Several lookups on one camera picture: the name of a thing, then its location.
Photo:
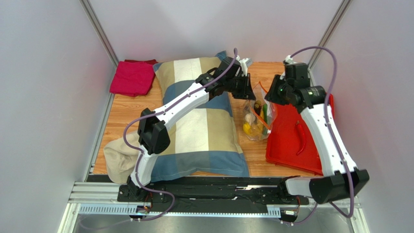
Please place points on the striped blue beige pillow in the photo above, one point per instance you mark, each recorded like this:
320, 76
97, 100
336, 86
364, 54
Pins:
205, 139

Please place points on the green fake chili pepper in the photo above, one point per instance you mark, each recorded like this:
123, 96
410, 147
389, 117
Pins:
263, 114

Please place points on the red folded cloth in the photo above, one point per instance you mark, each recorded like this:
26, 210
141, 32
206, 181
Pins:
133, 78

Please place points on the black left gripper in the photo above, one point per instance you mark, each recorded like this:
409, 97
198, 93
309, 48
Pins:
248, 92

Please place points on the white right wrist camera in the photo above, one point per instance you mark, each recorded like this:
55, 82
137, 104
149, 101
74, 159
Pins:
287, 61

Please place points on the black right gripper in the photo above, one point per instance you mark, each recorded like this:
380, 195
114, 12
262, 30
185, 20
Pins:
273, 93

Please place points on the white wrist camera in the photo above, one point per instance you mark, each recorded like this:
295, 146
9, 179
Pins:
245, 64
287, 61

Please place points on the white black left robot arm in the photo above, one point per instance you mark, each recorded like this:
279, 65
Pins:
153, 136

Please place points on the yellow fake bell pepper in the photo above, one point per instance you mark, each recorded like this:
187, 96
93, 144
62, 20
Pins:
254, 129

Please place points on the beige fabric hat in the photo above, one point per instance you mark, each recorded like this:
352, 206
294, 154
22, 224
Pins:
120, 160

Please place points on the white fake garlic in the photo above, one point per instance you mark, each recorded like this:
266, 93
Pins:
250, 118

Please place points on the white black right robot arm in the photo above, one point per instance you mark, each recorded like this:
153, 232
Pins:
342, 179

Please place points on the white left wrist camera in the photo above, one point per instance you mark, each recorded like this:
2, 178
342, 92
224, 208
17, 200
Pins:
245, 64

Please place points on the red plastic tray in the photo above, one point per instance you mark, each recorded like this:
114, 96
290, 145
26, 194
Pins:
283, 143

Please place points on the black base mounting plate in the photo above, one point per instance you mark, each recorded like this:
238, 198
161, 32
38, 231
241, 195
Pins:
269, 194

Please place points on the aluminium frame rail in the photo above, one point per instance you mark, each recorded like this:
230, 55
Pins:
204, 204

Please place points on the clear zip top bag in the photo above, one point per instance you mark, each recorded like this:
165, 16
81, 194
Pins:
255, 106

